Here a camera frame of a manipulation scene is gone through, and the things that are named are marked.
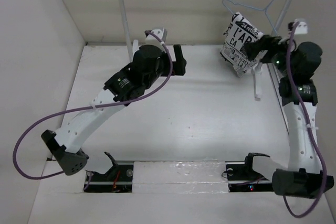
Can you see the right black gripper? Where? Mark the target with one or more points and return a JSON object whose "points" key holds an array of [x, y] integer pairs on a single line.
{"points": [[267, 43]]}

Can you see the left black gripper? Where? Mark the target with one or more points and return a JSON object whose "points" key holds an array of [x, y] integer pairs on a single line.
{"points": [[177, 66]]}

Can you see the newspaper print trousers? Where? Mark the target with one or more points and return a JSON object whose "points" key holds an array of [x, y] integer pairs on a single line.
{"points": [[239, 32]]}

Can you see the light blue wire hanger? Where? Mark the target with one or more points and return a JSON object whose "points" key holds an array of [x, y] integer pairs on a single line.
{"points": [[264, 10]]}

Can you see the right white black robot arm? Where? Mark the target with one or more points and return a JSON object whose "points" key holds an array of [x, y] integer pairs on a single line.
{"points": [[297, 64]]}

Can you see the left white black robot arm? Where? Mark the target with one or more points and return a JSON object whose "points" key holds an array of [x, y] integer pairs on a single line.
{"points": [[124, 87]]}

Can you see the white foam block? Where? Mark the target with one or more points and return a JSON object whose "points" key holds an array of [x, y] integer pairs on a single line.
{"points": [[197, 177]]}

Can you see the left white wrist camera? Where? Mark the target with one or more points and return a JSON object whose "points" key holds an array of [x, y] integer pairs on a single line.
{"points": [[160, 32]]}

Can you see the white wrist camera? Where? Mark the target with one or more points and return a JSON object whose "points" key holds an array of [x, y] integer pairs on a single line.
{"points": [[160, 32], [301, 28]]}

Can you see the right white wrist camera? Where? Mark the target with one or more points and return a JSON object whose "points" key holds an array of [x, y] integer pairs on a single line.
{"points": [[301, 28]]}

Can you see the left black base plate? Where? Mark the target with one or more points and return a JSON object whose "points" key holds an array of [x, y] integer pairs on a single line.
{"points": [[120, 182]]}

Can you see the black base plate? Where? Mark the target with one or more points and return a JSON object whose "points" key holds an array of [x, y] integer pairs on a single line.
{"points": [[240, 180], [120, 182]]}

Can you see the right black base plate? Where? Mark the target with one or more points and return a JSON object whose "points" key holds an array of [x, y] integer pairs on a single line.
{"points": [[240, 180]]}

